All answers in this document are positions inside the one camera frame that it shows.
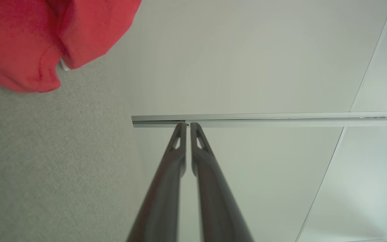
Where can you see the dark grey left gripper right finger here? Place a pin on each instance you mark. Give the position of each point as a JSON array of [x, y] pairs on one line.
[[213, 201]]

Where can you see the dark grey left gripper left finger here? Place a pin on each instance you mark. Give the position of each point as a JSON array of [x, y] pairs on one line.
[[166, 188]]

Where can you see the red jersey with white sleeves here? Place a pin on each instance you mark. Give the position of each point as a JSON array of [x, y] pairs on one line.
[[18, 40]]

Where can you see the grey fabric sofa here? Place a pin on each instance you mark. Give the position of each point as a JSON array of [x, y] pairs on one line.
[[45, 168]]

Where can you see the grey partition frame post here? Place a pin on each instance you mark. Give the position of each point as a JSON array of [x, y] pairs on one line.
[[247, 119]]

